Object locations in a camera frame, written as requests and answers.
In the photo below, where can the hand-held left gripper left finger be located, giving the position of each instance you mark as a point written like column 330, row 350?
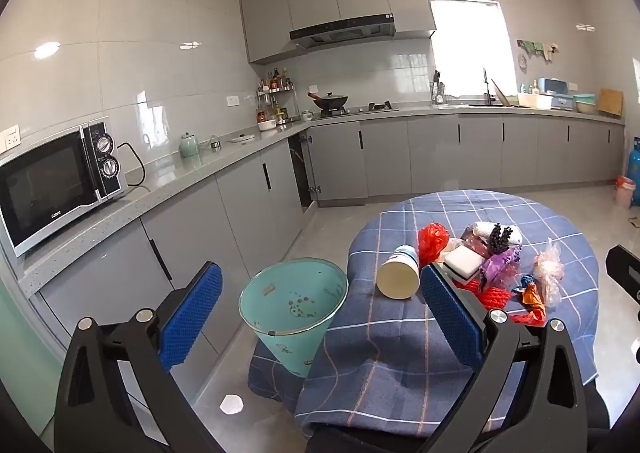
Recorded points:
column 192, row 318

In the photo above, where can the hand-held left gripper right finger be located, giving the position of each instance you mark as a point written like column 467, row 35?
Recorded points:
column 452, row 318

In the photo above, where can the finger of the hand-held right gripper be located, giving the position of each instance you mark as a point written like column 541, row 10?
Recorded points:
column 625, row 278

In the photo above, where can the red foam net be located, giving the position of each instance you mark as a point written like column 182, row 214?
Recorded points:
column 492, row 298

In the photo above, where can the purple plastic wrapper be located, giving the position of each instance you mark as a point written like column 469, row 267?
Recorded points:
column 495, row 268

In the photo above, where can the red plastic wrapper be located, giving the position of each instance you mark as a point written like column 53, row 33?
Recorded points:
column 530, row 317

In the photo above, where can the clear pink plastic bag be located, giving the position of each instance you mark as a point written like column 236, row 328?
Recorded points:
column 547, row 273

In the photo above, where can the blue and orange wrapper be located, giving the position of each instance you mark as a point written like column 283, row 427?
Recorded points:
column 527, row 290

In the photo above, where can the red plastic bag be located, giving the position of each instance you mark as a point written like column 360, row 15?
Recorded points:
column 432, row 240

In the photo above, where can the black foam net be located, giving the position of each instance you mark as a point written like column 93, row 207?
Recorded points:
column 500, row 238

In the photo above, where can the white paper towel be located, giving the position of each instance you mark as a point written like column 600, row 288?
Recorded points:
column 481, row 229

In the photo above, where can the teal cartoon print trash bin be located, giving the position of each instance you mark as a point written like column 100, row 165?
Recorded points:
column 290, row 303

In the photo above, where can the blue plaid tablecloth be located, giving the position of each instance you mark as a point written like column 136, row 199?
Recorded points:
column 400, row 333

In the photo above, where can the white sponge block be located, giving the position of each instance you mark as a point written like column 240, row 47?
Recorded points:
column 465, row 263

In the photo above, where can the white paper cup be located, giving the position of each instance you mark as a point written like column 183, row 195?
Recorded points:
column 397, row 278

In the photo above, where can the small white bin red liner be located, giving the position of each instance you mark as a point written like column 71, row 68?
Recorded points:
column 625, row 193

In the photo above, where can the white paper scrap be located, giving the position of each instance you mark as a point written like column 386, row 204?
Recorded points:
column 231, row 404

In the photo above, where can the blue gas cylinder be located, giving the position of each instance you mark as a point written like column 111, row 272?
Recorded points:
column 636, row 168

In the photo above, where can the grey kitchen base cabinets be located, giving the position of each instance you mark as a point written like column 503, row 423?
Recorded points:
column 435, row 153

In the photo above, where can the green ceramic teapot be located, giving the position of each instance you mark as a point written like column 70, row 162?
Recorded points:
column 189, row 145

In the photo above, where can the small metal pot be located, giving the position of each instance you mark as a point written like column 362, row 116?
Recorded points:
column 215, row 145

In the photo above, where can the wooden cutting board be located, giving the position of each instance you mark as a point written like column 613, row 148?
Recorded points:
column 611, row 103

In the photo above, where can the green plastic basin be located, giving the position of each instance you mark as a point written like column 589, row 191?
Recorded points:
column 585, row 104

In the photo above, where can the blue storage box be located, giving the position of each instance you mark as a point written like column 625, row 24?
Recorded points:
column 560, row 93

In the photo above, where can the silver and black microwave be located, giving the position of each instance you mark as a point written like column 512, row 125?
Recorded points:
column 45, row 188

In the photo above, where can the white plastic basin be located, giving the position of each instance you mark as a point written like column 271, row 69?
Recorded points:
column 534, row 101

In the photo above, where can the white bowl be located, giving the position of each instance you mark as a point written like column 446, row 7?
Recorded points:
column 267, row 125

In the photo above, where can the gas stove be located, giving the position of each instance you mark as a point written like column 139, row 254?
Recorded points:
column 380, row 108

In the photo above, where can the leaning cutting board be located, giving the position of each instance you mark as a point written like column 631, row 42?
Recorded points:
column 500, row 94

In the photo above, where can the metal utensil holder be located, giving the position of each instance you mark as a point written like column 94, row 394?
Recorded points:
column 438, row 93

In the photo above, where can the small white jar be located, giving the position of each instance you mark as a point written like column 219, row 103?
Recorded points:
column 306, row 116

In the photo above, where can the black kitchen faucet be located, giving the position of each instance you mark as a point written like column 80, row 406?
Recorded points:
column 485, row 85

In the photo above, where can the metal spice rack with bottles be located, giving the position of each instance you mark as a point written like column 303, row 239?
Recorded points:
column 274, row 93

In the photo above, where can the hanging dish cloths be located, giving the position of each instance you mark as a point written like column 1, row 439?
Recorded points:
column 535, row 49

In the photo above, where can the black wok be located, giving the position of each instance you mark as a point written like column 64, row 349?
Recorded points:
column 331, row 102

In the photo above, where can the bright window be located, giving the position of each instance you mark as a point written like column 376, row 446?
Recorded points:
column 470, row 48

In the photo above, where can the black range hood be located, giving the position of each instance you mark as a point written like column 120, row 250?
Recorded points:
column 345, row 32

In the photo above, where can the white wall switch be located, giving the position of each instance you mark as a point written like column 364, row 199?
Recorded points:
column 232, row 100

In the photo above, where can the white wall socket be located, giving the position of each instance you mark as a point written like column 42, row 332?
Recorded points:
column 10, row 138

